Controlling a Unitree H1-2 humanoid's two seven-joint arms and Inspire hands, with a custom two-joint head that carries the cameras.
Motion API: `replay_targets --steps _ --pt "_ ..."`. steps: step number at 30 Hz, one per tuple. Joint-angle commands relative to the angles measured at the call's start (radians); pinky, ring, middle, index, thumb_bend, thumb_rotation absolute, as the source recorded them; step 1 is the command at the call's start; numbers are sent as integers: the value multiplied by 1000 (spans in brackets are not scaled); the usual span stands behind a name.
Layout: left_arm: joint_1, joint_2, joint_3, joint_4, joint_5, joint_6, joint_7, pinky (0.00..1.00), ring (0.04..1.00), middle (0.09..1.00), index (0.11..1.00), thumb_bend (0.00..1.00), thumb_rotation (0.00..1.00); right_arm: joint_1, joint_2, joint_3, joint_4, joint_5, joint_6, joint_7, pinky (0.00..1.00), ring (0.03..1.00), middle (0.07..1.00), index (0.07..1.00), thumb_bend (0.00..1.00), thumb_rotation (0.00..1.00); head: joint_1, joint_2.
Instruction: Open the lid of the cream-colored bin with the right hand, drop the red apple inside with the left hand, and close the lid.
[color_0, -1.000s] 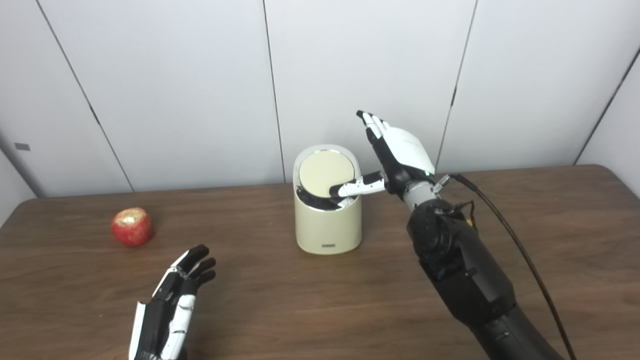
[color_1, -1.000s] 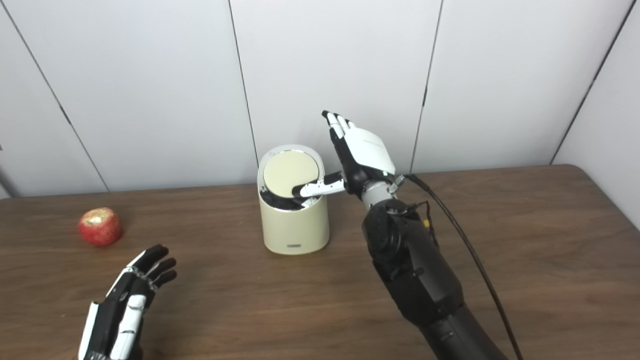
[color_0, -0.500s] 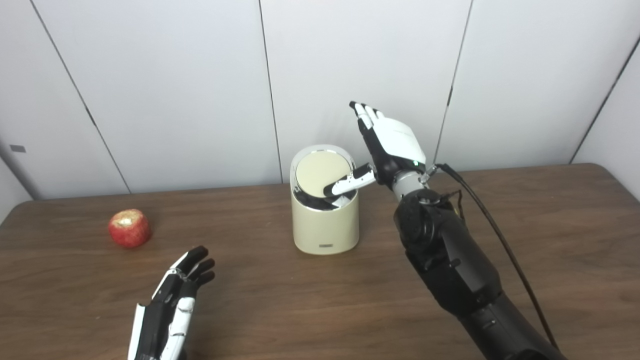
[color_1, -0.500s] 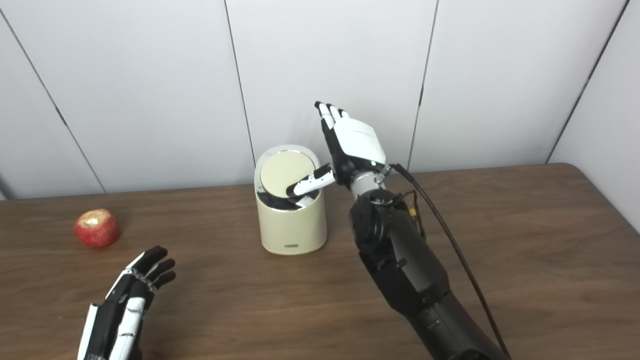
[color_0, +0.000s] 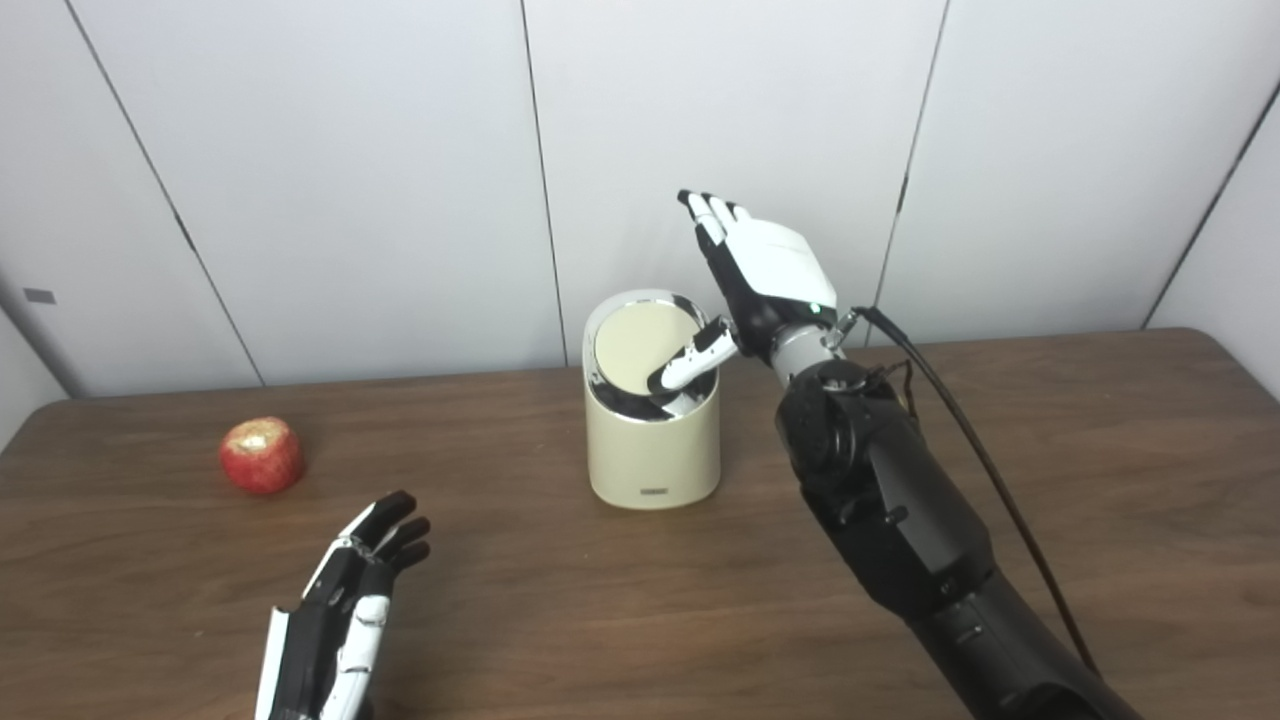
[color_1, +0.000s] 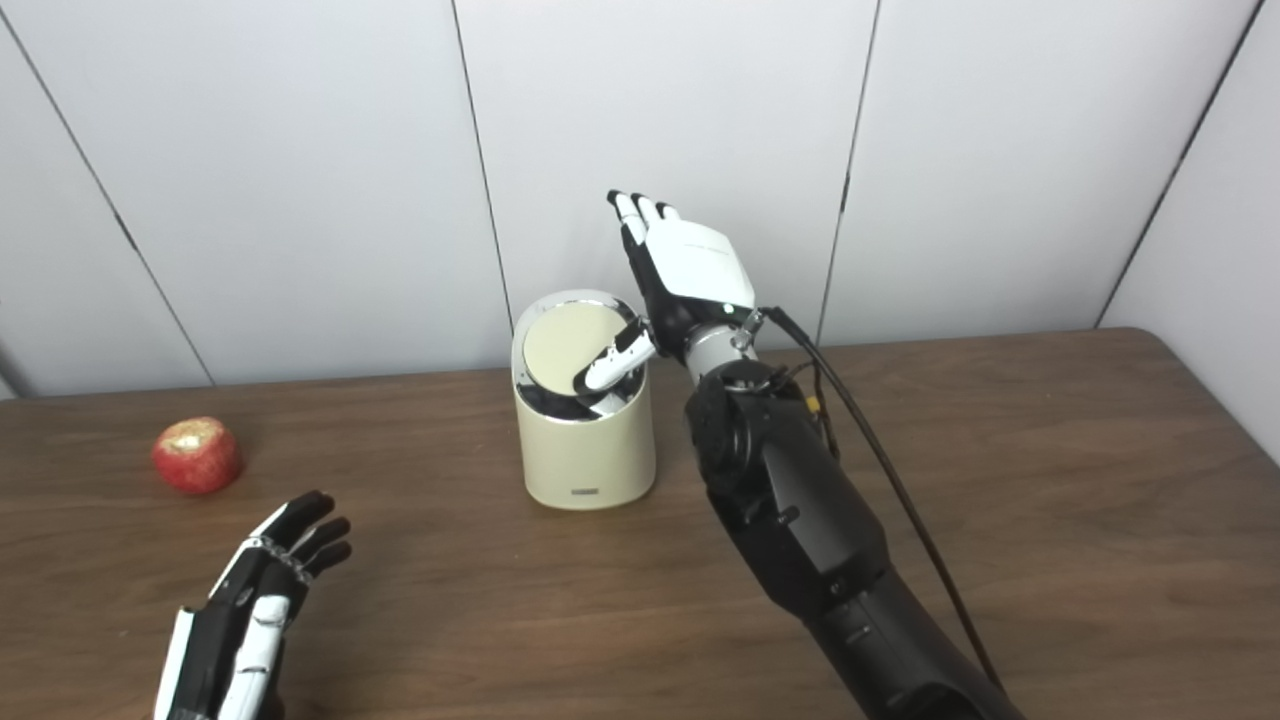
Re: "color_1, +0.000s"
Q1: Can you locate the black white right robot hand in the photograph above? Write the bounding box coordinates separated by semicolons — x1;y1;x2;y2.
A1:
573;190;758;393

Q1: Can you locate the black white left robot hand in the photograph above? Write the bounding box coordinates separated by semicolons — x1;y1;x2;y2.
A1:
153;490;353;720

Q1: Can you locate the cream round bin lid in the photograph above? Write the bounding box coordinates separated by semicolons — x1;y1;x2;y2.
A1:
522;302;633;393

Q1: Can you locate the red apple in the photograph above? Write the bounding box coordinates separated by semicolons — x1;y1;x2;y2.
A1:
151;417;243;495

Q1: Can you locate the cream-colored round bin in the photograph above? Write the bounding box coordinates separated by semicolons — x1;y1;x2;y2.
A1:
511;290;658;511

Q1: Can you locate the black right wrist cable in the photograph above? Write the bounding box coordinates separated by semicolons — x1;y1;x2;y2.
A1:
760;307;1004;693

